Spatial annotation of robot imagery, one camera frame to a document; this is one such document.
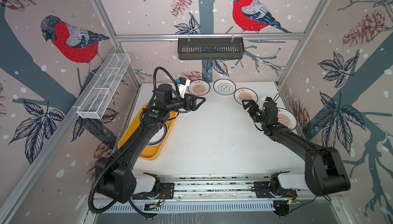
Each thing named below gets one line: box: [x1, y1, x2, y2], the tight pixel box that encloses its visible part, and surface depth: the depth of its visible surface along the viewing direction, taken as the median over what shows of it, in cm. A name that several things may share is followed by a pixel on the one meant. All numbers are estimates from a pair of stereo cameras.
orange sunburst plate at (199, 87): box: [187, 79, 211, 97], surface depth 121 cm
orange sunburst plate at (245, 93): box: [233, 87, 259, 106], surface depth 116 cm
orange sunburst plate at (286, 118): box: [277, 107, 298, 131], surface depth 102 cm
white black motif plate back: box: [212, 78, 237, 96], surface depth 121 cm
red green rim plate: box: [146, 122, 169, 147], surface depth 89 cm
